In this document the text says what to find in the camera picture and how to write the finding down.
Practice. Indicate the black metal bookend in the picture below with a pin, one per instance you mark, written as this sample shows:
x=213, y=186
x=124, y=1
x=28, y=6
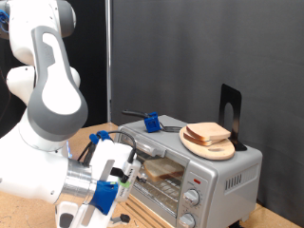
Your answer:
x=236, y=98

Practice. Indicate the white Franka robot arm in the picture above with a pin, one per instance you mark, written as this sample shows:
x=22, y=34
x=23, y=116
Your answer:
x=57, y=95

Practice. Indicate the silver oven knob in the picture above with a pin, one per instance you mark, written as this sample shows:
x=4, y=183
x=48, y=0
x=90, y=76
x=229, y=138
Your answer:
x=191, y=197
x=186, y=221

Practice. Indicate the metal spatula with blue block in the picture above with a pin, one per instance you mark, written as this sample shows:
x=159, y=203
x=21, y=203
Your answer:
x=152, y=123

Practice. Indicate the metal pole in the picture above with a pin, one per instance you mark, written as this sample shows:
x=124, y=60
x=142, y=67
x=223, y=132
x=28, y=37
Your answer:
x=109, y=47

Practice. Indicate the white bread slice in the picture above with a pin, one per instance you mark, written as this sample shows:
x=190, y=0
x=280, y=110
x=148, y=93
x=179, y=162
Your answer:
x=164, y=169
x=209, y=130
x=194, y=139

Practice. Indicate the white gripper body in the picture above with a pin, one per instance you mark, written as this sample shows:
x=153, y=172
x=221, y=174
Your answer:
x=109, y=155

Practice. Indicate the wooden riser under oven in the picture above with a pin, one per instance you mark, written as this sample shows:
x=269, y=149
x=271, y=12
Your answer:
x=142, y=212

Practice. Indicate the silver toaster oven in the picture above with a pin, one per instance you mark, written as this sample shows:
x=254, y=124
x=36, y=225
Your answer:
x=221, y=196

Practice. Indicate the round wooden serving board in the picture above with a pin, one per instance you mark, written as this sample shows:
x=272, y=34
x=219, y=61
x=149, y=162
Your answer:
x=215, y=152

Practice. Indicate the red oven indicator light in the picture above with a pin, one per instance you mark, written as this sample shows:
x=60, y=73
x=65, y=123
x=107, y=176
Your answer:
x=197, y=181

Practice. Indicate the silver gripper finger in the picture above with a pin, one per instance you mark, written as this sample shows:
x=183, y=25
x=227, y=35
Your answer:
x=122, y=219

